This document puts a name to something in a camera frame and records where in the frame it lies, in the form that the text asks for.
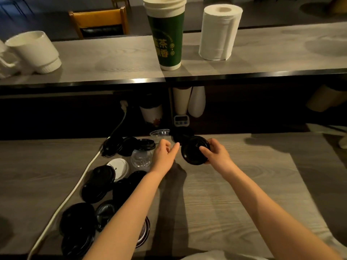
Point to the white paper towel roll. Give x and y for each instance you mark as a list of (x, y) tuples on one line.
[(218, 35)]

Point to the person's right forearm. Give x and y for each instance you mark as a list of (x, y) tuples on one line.
[(276, 222)]

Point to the pile of cup lids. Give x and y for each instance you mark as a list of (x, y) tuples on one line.
[(77, 216)]

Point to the person's left forearm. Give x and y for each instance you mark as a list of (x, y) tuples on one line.
[(122, 222)]

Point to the wooden chair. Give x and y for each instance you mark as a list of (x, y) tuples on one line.
[(97, 20)]

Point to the person's right hand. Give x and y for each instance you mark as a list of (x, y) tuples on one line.
[(221, 159)]

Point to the black cup lid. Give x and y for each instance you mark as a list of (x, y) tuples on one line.
[(191, 152)]

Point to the person's white shirt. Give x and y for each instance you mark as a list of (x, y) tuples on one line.
[(222, 255)]

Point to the grey bar counter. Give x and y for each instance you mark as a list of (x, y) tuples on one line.
[(108, 56)]

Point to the grey wooden table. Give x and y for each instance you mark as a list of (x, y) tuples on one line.
[(244, 173)]

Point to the small digital timer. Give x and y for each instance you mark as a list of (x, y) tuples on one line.
[(181, 120)]

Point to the green paper cup stack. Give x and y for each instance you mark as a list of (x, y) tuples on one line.
[(166, 40)]

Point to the person's left hand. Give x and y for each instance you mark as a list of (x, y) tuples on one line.
[(162, 159)]

